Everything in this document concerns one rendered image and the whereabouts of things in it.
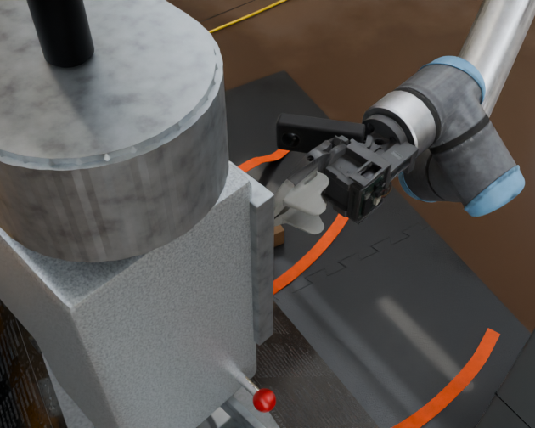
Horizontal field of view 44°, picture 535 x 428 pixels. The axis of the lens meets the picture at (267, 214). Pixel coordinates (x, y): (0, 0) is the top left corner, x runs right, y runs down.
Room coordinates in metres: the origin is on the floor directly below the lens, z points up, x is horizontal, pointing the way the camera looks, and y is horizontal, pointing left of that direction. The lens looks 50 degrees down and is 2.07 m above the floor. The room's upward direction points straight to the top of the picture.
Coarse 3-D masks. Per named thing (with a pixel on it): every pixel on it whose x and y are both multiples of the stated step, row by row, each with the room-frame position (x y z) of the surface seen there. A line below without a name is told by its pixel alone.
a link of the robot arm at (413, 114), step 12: (384, 96) 0.68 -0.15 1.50; (396, 96) 0.67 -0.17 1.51; (408, 96) 0.66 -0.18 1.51; (372, 108) 0.66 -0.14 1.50; (384, 108) 0.65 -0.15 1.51; (396, 108) 0.64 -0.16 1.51; (408, 108) 0.64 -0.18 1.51; (420, 108) 0.65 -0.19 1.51; (396, 120) 0.63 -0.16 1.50; (408, 120) 0.63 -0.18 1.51; (420, 120) 0.63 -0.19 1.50; (432, 120) 0.64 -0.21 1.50; (408, 132) 0.62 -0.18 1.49; (420, 132) 0.62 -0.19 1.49; (432, 132) 0.63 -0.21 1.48; (420, 144) 0.61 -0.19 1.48
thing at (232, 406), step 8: (32, 344) 0.52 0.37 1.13; (40, 352) 0.51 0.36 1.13; (232, 400) 0.41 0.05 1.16; (224, 408) 0.42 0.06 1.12; (232, 408) 0.40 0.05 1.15; (240, 408) 0.40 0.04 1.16; (232, 416) 0.41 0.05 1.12; (240, 416) 0.39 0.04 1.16; (248, 416) 0.39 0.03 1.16; (224, 424) 0.40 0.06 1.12; (232, 424) 0.40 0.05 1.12; (240, 424) 0.39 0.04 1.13; (248, 424) 0.38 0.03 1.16; (256, 424) 0.38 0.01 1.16
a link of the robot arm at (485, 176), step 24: (456, 144) 0.64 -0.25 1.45; (480, 144) 0.64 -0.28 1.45; (432, 168) 0.68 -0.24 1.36; (456, 168) 0.63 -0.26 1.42; (480, 168) 0.62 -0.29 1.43; (504, 168) 0.62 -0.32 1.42; (456, 192) 0.63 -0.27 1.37; (480, 192) 0.61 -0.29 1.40; (504, 192) 0.60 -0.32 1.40; (480, 216) 0.60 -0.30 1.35
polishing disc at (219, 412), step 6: (216, 414) 0.49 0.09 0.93; (222, 414) 0.49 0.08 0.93; (204, 420) 0.48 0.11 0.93; (210, 420) 0.48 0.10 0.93; (216, 420) 0.48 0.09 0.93; (222, 420) 0.48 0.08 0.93; (198, 426) 0.47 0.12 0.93; (204, 426) 0.47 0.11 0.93; (210, 426) 0.47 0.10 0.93; (216, 426) 0.47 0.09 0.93
